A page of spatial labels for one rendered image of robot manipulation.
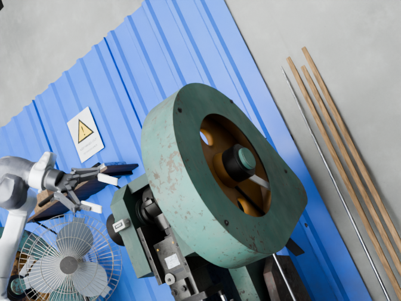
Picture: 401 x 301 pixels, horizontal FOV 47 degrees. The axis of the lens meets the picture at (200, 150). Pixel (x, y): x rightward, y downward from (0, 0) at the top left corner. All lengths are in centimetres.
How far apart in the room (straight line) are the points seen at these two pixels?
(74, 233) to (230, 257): 124
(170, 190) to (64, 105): 280
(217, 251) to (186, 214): 20
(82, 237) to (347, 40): 202
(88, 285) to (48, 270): 25
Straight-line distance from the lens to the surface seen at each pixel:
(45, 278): 282
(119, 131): 393
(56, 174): 159
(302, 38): 320
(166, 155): 173
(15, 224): 173
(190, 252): 206
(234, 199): 202
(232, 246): 179
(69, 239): 283
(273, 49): 326
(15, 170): 164
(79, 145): 422
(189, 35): 356
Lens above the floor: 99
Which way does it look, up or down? 13 degrees up
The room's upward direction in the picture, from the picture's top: 24 degrees counter-clockwise
